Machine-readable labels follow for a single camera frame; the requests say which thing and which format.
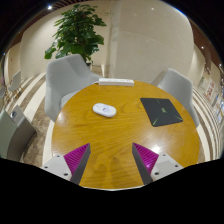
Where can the black mouse pad green lines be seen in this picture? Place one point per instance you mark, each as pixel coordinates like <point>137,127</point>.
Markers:
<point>160,111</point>

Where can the green leafy potted plant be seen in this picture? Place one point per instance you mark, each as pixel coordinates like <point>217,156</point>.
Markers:
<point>76,31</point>

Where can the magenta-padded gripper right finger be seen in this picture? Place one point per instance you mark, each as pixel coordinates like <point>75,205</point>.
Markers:
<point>148,159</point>

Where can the white cartoon-print computer mouse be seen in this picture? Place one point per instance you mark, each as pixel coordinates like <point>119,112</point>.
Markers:
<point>104,110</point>

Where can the large grey upholstered armchair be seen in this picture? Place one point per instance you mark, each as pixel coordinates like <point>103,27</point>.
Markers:
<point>65,80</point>

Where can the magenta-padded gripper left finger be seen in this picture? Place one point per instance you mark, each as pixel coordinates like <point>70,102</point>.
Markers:
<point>74,159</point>

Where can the white power strip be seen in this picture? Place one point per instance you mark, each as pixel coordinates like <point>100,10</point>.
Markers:
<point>116,82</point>

